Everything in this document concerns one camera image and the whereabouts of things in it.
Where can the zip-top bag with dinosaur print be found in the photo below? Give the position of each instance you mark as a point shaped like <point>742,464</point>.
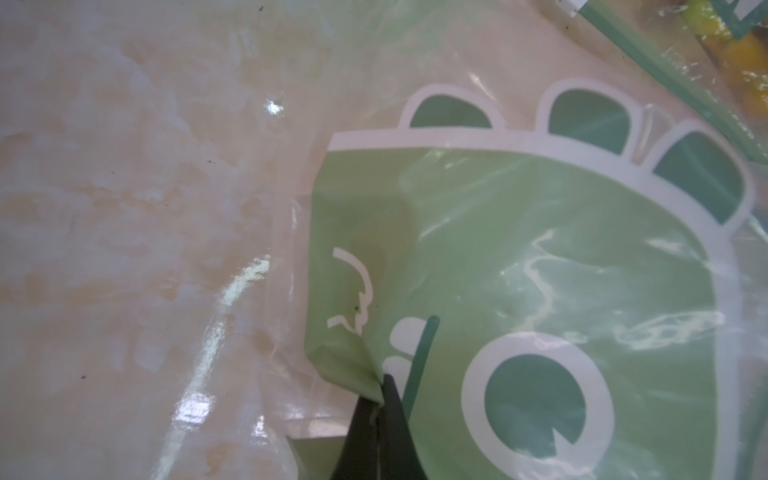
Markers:
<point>570,284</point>

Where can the bananas in far bag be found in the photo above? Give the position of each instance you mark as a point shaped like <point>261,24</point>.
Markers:
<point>742,61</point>

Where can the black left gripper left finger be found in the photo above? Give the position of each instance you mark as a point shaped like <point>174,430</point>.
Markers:
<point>359,455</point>

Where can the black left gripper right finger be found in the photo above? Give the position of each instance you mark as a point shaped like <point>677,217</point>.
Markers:
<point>398,459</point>

